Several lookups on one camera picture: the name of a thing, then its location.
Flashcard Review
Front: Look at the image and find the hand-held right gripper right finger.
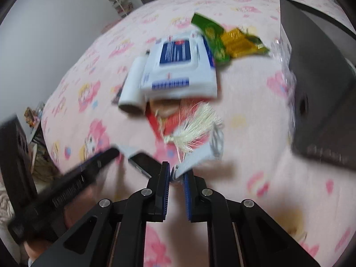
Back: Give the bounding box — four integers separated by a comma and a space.
184, 172, 320, 267

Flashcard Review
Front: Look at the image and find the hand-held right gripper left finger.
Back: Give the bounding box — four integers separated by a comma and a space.
30, 161, 170, 267

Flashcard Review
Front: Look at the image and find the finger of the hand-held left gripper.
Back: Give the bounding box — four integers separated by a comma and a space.
79, 147, 121, 179

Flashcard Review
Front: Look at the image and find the pale blue packet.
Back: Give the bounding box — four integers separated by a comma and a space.
172, 129, 225, 183

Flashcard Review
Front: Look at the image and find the person's left hand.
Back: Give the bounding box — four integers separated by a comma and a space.
63, 186, 96, 227

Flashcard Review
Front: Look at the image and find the black phone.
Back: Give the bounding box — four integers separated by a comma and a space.
127, 151, 153, 179

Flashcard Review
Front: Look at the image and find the dark wooden furniture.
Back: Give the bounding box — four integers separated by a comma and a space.
0, 113, 38, 209

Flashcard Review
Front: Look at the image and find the white tassel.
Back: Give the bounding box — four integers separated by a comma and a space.
164, 102, 223, 156

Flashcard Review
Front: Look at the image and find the red snack packet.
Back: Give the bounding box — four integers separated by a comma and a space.
145, 99, 210, 143

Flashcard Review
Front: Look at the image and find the white tube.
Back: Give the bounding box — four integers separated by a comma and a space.
118, 57, 148, 115

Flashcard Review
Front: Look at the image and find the pink printed blanket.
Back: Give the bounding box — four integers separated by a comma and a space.
41, 0, 356, 267

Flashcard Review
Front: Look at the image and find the cluttered side table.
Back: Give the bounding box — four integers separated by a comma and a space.
24, 101, 47, 145

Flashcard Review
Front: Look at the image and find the white wet wipes pack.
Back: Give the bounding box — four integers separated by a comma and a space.
140, 30, 219, 100

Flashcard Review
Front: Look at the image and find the white shelf rack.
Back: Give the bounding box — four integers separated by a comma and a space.
104, 0, 134, 19

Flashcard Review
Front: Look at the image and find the green snack packet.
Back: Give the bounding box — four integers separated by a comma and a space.
191, 13, 232, 63

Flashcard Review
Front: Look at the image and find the clear plastic bag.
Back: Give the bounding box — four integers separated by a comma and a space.
272, 38, 299, 137

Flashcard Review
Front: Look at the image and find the gold snack packet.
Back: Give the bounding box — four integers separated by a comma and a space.
221, 27, 271, 58

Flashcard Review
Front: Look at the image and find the dark grey box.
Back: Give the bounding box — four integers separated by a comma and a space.
279, 0, 356, 171

